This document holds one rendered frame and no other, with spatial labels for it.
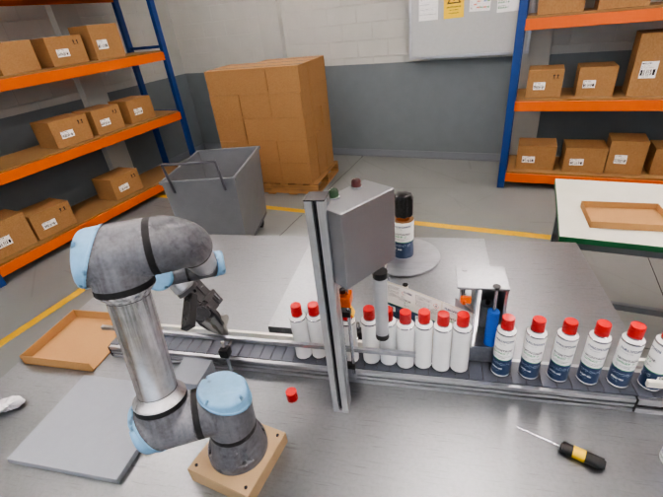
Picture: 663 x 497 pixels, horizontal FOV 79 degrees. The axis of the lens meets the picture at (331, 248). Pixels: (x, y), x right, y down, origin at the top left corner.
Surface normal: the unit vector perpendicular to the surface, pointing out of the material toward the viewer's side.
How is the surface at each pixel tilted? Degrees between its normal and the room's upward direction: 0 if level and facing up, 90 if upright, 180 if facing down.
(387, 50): 90
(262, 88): 90
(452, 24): 90
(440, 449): 0
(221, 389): 10
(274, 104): 90
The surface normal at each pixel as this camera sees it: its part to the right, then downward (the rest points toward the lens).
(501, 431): -0.10, -0.85
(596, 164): -0.37, 0.50
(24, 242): 0.89, 0.15
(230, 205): -0.07, 0.57
